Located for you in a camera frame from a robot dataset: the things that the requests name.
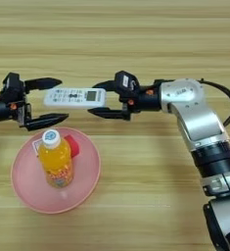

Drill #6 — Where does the white remote control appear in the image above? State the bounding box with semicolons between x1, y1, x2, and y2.
43;87;107;110

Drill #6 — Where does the orange juice bottle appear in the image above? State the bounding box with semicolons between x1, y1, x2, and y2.
37;128;75;189

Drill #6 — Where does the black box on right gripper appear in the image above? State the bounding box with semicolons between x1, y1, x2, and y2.
114;70;141;98

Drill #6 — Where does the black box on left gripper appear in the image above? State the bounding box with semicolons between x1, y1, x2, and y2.
1;72;24;103

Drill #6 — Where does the pink round plate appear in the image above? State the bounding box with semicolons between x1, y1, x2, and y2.
10;126;102;215

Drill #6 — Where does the red cube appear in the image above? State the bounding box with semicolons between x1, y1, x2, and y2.
64;134;82;159

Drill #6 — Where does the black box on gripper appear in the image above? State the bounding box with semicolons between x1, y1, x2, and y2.
114;70;141;98
1;72;24;103

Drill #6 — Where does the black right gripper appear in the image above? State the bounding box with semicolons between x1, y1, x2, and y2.
87;79;163;123

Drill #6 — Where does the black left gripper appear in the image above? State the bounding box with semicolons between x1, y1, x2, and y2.
0;77;69;132

